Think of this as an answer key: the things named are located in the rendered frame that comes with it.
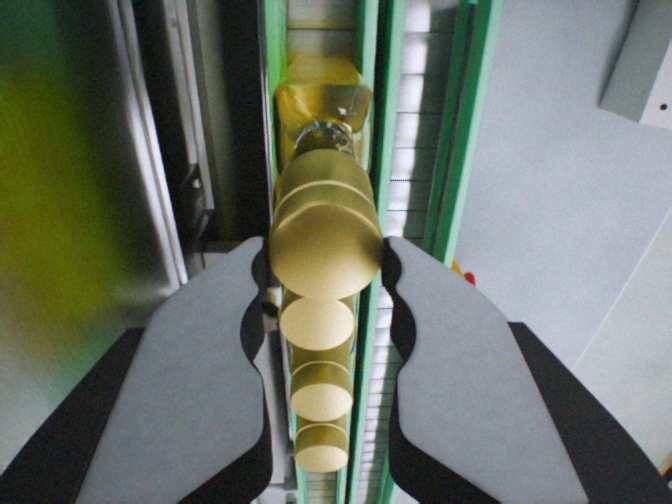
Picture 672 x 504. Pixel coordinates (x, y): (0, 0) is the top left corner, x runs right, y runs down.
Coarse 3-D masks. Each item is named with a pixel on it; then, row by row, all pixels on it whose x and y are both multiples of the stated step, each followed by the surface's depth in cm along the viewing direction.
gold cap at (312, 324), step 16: (288, 304) 16; (304, 304) 16; (320, 304) 16; (336, 304) 16; (352, 304) 17; (288, 320) 17; (304, 320) 17; (320, 320) 17; (336, 320) 17; (352, 320) 17; (288, 336) 17; (304, 336) 17; (320, 336) 17; (336, 336) 17
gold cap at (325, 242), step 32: (320, 160) 13; (352, 160) 13; (288, 192) 12; (320, 192) 11; (352, 192) 11; (288, 224) 10; (320, 224) 10; (352, 224) 10; (288, 256) 11; (320, 256) 11; (352, 256) 11; (288, 288) 12; (320, 288) 12; (352, 288) 12
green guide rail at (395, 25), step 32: (384, 0) 31; (384, 32) 33; (384, 64) 31; (384, 96) 31; (384, 128) 32; (384, 160) 33; (384, 192) 35; (384, 224) 37; (352, 416) 64; (352, 448) 67; (352, 480) 64
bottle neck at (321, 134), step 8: (304, 128) 19; (312, 128) 18; (320, 128) 18; (328, 128) 18; (336, 128) 18; (304, 136) 18; (312, 136) 17; (320, 136) 16; (328, 136) 16; (336, 136) 17; (344, 136) 18; (296, 144) 19; (304, 144) 16; (312, 144) 16; (320, 144) 15; (328, 144) 15; (336, 144) 16; (344, 144) 17; (296, 152) 17; (304, 152) 16; (344, 152) 16; (352, 152) 17
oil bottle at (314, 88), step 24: (288, 72) 25; (312, 72) 24; (336, 72) 25; (288, 96) 19; (312, 96) 19; (336, 96) 19; (360, 96) 19; (288, 120) 19; (312, 120) 19; (336, 120) 19; (360, 120) 19; (288, 144) 20; (360, 144) 20
